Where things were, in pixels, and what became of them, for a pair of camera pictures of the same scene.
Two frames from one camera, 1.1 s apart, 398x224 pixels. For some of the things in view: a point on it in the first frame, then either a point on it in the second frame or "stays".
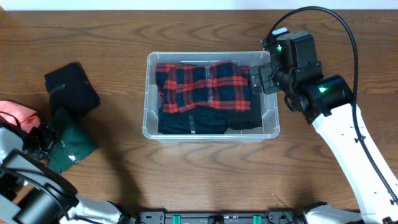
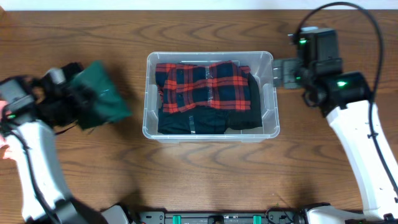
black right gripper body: x=278 y=81 → x=300 y=76
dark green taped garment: x=76 y=142 → x=109 y=106
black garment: x=247 y=119 stays
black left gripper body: x=43 y=137 → x=73 y=95
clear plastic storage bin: x=270 y=102 stays
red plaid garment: x=221 y=84 stays
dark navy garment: x=200 y=121 stays
